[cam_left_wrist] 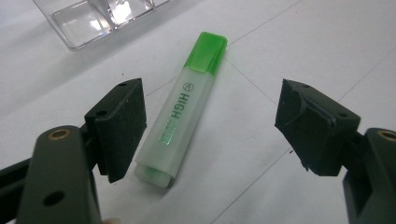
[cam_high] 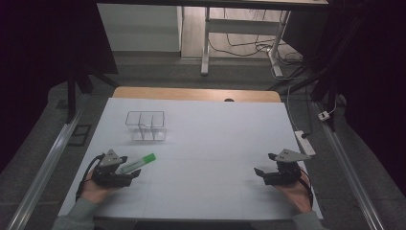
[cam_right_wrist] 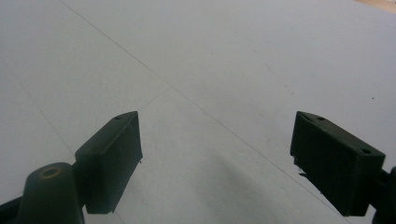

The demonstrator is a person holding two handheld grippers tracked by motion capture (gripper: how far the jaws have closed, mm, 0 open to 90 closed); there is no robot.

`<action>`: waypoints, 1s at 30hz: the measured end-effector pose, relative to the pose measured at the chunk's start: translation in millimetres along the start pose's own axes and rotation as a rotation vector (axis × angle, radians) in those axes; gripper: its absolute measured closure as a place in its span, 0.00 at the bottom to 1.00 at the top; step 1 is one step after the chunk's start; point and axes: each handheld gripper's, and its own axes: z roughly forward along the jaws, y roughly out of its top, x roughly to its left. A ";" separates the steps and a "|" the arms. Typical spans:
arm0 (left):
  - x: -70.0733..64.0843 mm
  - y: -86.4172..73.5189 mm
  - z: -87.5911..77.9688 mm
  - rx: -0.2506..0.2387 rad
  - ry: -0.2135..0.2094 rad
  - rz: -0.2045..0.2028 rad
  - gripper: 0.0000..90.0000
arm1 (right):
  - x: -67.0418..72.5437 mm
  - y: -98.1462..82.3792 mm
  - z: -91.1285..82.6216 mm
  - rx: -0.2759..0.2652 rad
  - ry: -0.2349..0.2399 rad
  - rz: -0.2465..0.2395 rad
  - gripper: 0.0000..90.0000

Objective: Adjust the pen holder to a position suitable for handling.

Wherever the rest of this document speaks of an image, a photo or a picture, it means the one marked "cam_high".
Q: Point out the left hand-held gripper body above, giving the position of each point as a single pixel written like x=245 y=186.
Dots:
x=108 y=169

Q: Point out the person's right hand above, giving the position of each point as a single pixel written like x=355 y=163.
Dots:
x=296 y=195

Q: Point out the person's left hand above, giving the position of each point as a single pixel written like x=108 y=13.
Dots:
x=94 y=191

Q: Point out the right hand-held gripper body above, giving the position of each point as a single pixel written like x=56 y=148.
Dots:
x=286 y=169

